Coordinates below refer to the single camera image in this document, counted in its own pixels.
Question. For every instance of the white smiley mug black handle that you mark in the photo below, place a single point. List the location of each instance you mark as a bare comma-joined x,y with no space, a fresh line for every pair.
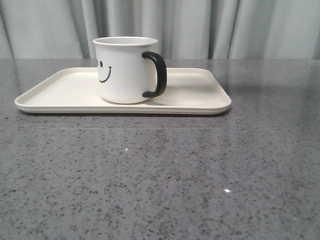
130,70

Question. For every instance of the cream rectangular plastic tray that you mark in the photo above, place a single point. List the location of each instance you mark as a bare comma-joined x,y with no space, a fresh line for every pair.
189,91

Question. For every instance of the pale grey pleated curtain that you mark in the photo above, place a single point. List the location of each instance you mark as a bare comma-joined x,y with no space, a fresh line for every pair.
185,29

